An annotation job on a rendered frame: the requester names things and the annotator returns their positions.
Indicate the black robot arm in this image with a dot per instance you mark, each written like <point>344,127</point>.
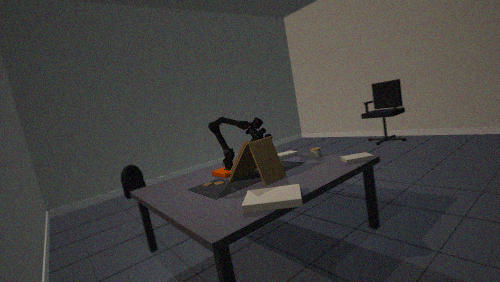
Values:
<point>229,153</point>

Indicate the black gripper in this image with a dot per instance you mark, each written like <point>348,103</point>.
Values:
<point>254,138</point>

